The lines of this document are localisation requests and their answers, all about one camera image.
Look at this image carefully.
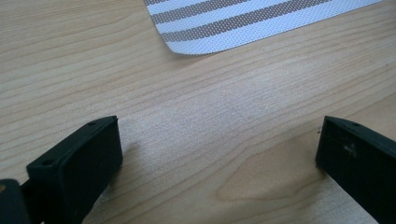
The striped woven placemat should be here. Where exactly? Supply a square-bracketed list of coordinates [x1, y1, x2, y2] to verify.
[143, 0, 384, 56]

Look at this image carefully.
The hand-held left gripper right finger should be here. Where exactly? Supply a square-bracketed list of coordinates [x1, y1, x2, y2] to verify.
[315, 115, 396, 224]

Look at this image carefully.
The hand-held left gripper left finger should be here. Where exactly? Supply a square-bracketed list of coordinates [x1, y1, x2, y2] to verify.
[25, 115, 123, 224]

